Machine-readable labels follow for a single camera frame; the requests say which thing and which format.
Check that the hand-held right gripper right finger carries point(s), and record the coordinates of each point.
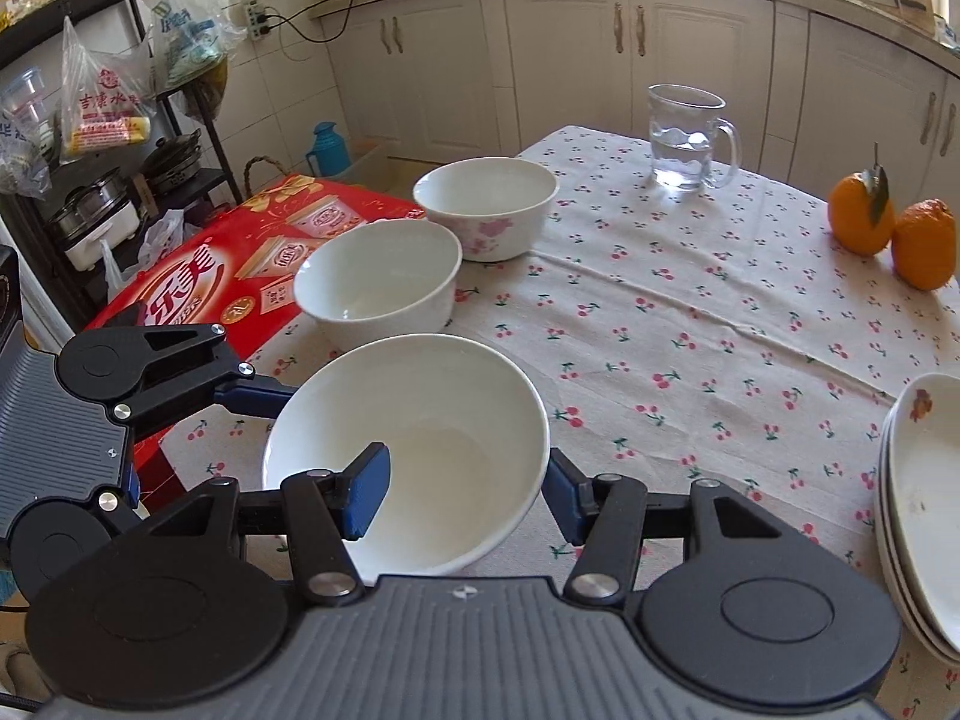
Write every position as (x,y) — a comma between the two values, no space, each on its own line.
(566,499)

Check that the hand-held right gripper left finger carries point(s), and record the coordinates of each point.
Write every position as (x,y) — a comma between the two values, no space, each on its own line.
(366,491)

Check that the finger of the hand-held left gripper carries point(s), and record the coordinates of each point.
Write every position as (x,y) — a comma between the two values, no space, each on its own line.
(255,399)
(112,502)

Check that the white bowl pink floral print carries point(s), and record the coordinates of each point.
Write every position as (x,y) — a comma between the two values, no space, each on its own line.
(450,405)
(487,232)

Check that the plain white bowl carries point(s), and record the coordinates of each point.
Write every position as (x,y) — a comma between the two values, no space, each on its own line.
(390,270)

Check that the round white plate fruit print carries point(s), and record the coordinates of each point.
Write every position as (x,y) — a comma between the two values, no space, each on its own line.
(930,502)

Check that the oval white plate floral print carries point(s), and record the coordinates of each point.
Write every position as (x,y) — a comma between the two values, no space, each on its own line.
(930,624)
(930,639)

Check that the red printed gift box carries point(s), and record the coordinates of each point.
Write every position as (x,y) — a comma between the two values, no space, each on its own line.
(225,277)

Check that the white plastic bag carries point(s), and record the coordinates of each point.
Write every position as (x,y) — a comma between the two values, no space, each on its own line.
(161,236)

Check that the cherry print tablecloth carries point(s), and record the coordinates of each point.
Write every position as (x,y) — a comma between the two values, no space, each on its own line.
(675,315)

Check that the steel pot with lid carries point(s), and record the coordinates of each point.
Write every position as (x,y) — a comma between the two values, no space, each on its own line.
(94,202)

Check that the black pot with lid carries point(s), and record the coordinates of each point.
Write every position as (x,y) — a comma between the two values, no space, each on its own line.
(172,161)

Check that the blue thermos flask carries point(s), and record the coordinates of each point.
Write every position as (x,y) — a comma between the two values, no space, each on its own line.
(328,154)

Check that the clear plastic bag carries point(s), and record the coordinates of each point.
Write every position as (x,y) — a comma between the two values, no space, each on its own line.
(26,135)

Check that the plastic bag red print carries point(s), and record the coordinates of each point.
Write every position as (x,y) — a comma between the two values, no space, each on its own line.
(105,105)

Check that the glass water pitcher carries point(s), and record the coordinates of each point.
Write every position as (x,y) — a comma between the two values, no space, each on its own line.
(679,157)

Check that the plastic bag blue print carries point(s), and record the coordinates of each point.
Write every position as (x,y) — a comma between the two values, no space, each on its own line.
(187,37)

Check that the white power strip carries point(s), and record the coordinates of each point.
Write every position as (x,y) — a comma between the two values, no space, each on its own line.
(259,19)

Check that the orange with green leaf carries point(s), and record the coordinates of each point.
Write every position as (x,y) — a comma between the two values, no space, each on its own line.
(855,217)

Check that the orange without leaf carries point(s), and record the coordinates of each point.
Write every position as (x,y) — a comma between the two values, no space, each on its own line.
(922,247)

